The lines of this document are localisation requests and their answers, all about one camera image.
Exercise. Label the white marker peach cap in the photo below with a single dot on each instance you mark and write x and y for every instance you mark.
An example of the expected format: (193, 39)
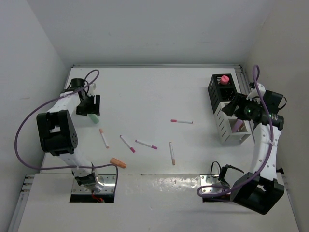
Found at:
(172, 153)

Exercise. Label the white marker pink-red cap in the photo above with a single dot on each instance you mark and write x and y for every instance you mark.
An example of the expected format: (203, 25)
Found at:
(181, 121)

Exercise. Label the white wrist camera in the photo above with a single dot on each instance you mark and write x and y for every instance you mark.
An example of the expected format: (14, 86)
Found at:
(254, 92)
(91, 90)

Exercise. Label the metal base plate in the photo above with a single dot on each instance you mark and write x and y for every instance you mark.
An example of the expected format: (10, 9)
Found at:
(108, 188)
(211, 184)

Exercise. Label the black and white organizer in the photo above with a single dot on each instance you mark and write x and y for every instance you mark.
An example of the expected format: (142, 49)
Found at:
(220, 96)

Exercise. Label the pink-capped clear marker jar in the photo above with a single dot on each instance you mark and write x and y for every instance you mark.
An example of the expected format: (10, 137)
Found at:
(224, 80)

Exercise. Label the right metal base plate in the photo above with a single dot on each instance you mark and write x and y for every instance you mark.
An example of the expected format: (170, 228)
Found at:
(211, 184)

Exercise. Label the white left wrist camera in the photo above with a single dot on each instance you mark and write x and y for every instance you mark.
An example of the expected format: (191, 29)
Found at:
(91, 90)

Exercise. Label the white marker orange cap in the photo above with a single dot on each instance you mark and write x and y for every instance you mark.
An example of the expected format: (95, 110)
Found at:
(103, 138)

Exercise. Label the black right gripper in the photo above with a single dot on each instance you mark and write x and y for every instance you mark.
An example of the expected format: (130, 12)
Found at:
(230, 108)

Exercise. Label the mint green highlighter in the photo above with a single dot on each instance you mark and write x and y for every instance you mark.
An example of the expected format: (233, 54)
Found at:
(94, 118)

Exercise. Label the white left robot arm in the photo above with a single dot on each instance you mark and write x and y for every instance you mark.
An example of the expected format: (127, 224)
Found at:
(58, 135)

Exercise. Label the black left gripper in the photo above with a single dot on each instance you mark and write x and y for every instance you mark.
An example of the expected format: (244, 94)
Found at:
(93, 108)

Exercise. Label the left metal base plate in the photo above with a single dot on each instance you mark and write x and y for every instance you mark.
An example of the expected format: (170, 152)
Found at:
(108, 188)

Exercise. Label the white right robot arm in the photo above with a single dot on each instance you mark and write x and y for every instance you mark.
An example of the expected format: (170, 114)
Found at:
(259, 189)

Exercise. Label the purple highlighter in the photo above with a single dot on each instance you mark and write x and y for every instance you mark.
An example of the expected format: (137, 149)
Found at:
(237, 125)

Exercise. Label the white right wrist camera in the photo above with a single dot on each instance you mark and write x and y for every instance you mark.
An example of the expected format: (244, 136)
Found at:
(254, 92)

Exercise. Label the white front cover board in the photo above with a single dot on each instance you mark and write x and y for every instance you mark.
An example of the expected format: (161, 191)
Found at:
(145, 203)

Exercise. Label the white marker magenta cap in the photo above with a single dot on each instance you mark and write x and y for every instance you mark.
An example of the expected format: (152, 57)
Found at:
(146, 144)

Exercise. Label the white marker pink cap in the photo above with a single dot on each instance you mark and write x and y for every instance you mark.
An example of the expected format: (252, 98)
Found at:
(127, 143)

